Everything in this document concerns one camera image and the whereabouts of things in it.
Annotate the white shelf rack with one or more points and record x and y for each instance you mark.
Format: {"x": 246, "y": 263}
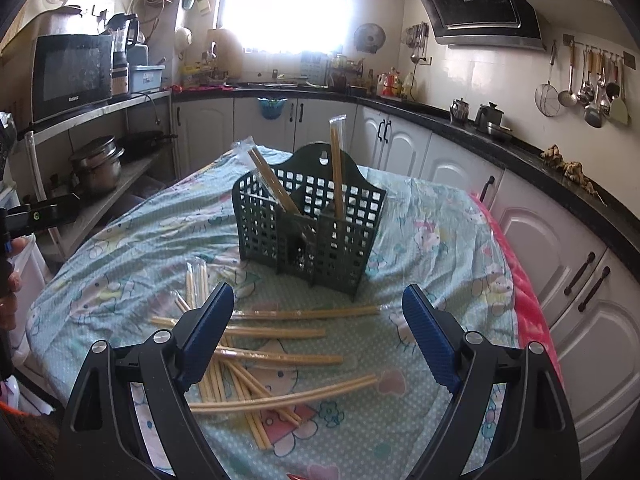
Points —
{"x": 145, "y": 97}

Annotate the printed cartoon tablecloth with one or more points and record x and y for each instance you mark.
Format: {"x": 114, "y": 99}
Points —
{"x": 430, "y": 260}

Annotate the black turner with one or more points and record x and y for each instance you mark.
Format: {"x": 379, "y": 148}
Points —
{"x": 593, "y": 116}

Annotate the person's left hand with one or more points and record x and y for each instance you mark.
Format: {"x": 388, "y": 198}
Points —
{"x": 15, "y": 280}

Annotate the black frying pan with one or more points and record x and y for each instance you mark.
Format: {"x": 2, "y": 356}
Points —
{"x": 142, "y": 142}

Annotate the wooden cutting board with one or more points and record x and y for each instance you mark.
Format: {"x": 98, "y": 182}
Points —
{"x": 225, "y": 55}

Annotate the steel spoon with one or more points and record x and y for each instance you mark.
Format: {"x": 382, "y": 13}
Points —
{"x": 586, "y": 92}

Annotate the steel cooking pot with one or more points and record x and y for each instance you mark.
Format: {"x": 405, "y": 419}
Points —
{"x": 97, "y": 165}

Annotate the dark steel kettle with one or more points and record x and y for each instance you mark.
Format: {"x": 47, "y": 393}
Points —
{"x": 487, "y": 116}

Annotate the pile of chopsticks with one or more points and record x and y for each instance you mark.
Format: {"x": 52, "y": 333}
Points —
{"x": 280, "y": 332}

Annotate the black microwave oven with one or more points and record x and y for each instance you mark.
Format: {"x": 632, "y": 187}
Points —
{"x": 70, "y": 75}

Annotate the black range hood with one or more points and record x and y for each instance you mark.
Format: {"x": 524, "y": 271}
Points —
{"x": 475, "y": 5}

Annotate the large ginger root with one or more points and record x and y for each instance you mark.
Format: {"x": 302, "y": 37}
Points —
{"x": 575, "y": 172}

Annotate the steel strainer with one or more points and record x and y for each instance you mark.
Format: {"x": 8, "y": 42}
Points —
{"x": 546, "y": 102}

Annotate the small ginger root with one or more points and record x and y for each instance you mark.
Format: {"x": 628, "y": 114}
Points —
{"x": 552, "y": 155}

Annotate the kitchen window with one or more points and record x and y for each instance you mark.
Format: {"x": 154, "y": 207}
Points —
{"x": 285, "y": 5}

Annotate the small grey wall fan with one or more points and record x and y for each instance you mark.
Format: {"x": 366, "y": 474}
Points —
{"x": 370, "y": 37}

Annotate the steel bowl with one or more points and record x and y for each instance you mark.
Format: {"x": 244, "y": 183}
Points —
{"x": 499, "y": 132}

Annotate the red label oil bottle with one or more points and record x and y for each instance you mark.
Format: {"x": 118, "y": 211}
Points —
{"x": 391, "y": 85}

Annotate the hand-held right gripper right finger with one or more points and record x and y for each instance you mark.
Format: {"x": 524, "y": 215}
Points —
{"x": 429, "y": 335}

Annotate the blue plastic box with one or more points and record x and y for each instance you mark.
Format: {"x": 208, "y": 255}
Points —
{"x": 146, "y": 79}

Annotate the blue hanging bin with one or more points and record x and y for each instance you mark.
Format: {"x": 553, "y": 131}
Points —
{"x": 272, "y": 109}

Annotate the red cloth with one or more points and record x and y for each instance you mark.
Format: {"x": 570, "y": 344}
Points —
{"x": 525, "y": 320}

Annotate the green plastic utensil basket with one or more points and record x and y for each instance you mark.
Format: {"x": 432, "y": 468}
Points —
{"x": 325, "y": 240}

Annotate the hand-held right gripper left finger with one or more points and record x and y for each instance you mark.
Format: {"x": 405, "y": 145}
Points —
{"x": 207, "y": 335}

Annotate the black blender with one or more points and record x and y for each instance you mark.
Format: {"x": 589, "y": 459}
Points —
{"x": 122, "y": 35}

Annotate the utensil rail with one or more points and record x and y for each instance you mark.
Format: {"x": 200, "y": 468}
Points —
{"x": 570, "y": 40}

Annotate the white lower cabinets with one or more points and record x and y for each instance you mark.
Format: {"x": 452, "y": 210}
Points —
{"x": 400, "y": 135}

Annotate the plastic drawer unit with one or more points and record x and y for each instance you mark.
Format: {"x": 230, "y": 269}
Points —
{"x": 35, "y": 275}

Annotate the yellow oil bottle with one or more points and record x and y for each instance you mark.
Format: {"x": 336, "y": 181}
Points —
{"x": 410, "y": 87}

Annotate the steel ladle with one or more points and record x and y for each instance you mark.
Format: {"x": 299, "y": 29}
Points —
{"x": 566, "y": 96}

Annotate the steel tray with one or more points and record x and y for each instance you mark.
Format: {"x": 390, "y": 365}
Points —
{"x": 70, "y": 22}

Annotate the steel teapot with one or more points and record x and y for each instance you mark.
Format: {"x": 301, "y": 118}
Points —
{"x": 460, "y": 110}

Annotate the small hanging utensils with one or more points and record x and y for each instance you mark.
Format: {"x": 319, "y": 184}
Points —
{"x": 417, "y": 40}

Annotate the chopstick pair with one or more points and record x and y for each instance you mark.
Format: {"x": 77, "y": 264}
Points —
{"x": 272, "y": 180}
{"x": 337, "y": 170}

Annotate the white hanging scoop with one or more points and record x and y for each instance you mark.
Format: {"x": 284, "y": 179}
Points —
{"x": 184, "y": 37}

